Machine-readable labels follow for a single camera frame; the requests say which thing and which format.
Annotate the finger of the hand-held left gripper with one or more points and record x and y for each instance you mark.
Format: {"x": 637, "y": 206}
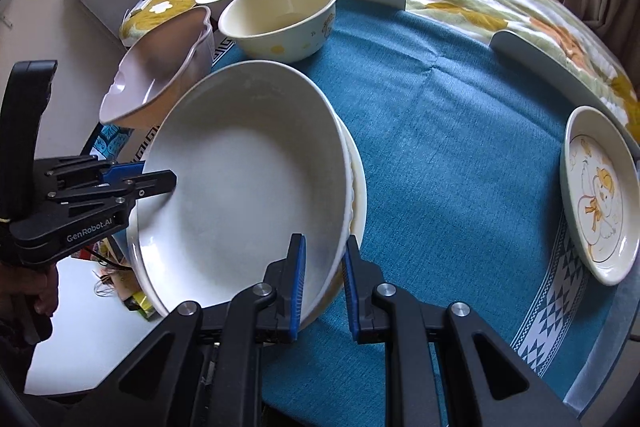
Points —
{"x": 120, "y": 172}
{"x": 150, "y": 184}

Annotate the large white deep plate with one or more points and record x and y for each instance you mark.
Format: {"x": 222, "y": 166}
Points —
{"x": 240, "y": 187}

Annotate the blue tablecloth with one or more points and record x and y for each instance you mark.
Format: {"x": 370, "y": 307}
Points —
{"x": 450, "y": 132}

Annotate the green yellow packet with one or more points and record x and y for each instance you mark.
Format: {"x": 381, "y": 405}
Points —
{"x": 142, "y": 307}

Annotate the cream printed bowl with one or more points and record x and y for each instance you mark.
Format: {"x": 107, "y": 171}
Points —
{"x": 280, "y": 42}

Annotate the cream ribbed plate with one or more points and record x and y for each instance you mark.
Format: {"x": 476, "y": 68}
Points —
{"x": 358, "y": 207}

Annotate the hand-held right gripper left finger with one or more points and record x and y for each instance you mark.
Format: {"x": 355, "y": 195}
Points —
{"x": 297, "y": 287}

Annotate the person's left hand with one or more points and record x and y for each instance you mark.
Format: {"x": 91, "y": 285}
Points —
{"x": 45, "y": 294}

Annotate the pink bowl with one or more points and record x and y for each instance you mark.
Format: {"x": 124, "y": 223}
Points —
{"x": 150, "y": 72}

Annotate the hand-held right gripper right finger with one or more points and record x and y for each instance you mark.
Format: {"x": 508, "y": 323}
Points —
{"x": 351, "y": 292}

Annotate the cartoon print plate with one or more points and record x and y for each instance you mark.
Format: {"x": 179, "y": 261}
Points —
{"x": 595, "y": 197}

